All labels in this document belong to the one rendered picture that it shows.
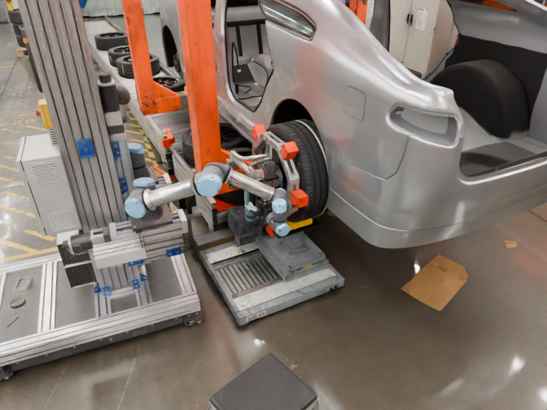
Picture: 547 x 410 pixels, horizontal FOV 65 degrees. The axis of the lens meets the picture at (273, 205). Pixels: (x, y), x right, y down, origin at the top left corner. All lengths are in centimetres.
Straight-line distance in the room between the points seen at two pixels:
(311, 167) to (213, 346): 127
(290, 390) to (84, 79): 181
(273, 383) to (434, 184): 123
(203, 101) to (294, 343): 168
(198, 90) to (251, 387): 182
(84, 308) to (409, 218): 202
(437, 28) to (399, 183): 531
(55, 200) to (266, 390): 148
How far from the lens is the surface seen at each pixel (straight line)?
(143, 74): 484
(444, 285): 344
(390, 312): 313
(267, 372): 230
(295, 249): 316
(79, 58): 236
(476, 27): 401
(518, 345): 323
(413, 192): 215
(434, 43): 733
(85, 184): 260
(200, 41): 286
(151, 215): 250
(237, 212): 326
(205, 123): 301
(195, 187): 218
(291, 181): 254
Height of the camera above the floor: 219
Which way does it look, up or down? 32 degrees down
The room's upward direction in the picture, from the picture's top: straight up
